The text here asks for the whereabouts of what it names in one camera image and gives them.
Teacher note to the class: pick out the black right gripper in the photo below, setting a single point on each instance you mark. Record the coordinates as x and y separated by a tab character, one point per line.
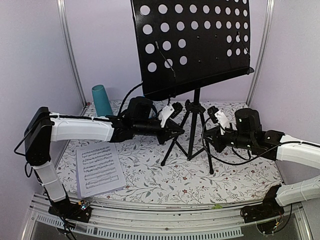
215	133

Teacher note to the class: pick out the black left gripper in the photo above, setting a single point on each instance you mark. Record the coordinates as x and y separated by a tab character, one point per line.
170	126

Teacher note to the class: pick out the black music stand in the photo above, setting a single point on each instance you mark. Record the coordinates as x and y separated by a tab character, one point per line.
185	45

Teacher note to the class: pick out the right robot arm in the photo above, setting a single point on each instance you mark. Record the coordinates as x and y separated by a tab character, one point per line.
272	145

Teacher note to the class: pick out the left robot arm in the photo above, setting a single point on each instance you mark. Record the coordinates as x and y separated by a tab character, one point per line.
46	127

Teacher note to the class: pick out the floral table mat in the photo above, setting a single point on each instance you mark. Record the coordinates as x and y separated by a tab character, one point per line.
159	174

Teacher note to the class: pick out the green tape piece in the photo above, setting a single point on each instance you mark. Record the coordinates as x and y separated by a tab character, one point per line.
216	206

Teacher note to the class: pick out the teal ceramic vase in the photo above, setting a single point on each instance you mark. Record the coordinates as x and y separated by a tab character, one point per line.
101	101

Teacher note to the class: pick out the sheet music booklet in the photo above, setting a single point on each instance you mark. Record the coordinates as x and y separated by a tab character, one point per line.
98	170

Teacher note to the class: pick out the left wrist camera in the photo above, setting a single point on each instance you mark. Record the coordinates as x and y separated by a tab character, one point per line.
169	111

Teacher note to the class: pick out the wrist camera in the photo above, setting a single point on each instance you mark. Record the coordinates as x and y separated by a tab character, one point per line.
218	117
169	111

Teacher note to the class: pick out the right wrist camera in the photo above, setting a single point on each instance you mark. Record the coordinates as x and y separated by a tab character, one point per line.
218	117

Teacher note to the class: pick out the aluminium front rail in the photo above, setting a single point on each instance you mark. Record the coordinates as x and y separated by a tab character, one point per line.
125	220

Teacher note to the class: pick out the aluminium frame post right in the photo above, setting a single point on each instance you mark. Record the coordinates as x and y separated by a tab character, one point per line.
262	49

